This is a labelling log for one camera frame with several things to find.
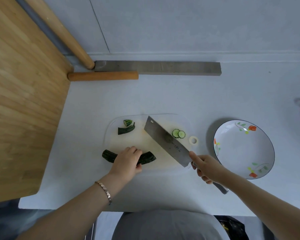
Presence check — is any large wooden cutting board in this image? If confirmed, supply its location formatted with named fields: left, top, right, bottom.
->
left=0, top=0, right=74, bottom=204

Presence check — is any person's left forearm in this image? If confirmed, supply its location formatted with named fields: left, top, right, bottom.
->
left=17, top=173, right=127, bottom=240

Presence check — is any dark green cucumber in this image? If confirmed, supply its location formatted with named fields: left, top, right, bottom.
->
left=102, top=149, right=157, bottom=165

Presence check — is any long grey sharpening stone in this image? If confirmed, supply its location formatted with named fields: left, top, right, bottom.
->
left=94, top=60, right=222, bottom=77

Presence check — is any translucent plastic cutting board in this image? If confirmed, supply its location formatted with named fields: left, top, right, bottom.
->
left=104, top=113, right=199, bottom=172

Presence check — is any dark glass panel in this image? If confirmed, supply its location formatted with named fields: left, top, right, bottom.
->
left=0, top=198, right=55, bottom=240

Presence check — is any silver bracelet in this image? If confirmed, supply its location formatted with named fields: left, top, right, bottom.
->
left=95, top=181, right=113, bottom=206

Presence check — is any steel cleaver knife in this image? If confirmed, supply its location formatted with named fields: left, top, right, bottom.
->
left=143, top=115, right=229, bottom=195

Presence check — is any cucumber stem tip piece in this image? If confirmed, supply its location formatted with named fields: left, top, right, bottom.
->
left=118, top=122, right=136, bottom=136

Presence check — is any short wooden rolling pin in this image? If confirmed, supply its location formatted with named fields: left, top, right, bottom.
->
left=67, top=71, right=139, bottom=82

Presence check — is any black trash bag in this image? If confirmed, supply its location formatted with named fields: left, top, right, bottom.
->
left=214, top=215, right=249, bottom=240

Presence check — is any person's right hand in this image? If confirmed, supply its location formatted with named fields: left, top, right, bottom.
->
left=189, top=151, right=232, bottom=185

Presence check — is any white floral plate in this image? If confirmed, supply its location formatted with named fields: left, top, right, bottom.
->
left=213, top=119, right=275, bottom=180

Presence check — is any person's left hand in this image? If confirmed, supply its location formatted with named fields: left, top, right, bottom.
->
left=109, top=146, right=143, bottom=185

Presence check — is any thick light wooden rolling pin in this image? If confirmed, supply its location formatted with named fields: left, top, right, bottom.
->
left=22, top=0, right=95, bottom=70

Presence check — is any grey shirt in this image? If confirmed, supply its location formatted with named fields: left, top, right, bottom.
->
left=111, top=210, right=224, bottom=240

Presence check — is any person's right forearm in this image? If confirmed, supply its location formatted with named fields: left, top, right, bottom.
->
left=221, top=170, right=300, bottom=240

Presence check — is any grey pipe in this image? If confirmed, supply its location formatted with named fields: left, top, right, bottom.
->
left=14, top=0, right=77, bottom=67

